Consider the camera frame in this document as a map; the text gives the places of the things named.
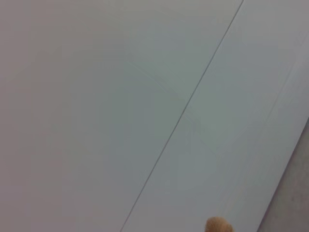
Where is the brown jute handbag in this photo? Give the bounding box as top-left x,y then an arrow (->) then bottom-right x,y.
205,216 -> 235,232

